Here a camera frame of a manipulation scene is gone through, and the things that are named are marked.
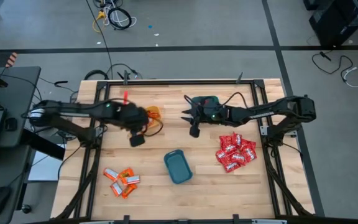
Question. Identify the small black desk device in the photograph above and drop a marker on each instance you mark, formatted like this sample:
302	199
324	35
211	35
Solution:
10	124

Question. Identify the yellow plastic bin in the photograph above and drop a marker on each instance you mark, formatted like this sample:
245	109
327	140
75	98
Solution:
154	112

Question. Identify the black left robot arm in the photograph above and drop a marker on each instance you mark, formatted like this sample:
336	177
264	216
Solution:
73	109

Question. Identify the black caster wheel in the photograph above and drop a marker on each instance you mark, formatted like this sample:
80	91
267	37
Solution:
26	208

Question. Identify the orange black striped marker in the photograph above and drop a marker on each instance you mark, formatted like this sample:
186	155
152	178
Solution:
11	59

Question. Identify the green plastic bin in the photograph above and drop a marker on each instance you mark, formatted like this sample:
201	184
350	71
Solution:
204	99

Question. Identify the black metal table frame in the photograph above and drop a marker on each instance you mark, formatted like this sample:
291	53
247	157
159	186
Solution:
179	82

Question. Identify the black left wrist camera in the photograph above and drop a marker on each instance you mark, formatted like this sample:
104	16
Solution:
137	140

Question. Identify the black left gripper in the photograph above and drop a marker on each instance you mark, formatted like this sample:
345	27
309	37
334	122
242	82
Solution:
132	116

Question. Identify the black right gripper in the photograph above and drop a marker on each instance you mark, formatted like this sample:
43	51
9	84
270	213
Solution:
210	114

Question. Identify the grey desk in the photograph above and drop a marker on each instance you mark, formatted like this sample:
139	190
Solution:
20	87

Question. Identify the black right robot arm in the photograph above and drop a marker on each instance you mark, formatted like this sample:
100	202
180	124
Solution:
275	110

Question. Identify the black cabinet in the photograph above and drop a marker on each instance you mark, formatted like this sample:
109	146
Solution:
340	21

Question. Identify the dark blue plastic bin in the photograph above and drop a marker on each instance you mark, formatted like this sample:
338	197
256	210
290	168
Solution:
177	166

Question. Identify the white board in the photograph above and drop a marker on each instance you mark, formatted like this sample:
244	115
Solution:
47	168

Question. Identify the orange Reese's candy pack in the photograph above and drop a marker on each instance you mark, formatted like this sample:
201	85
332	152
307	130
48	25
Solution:
125	97
126	172
131	180
128	190
116	188
110	173

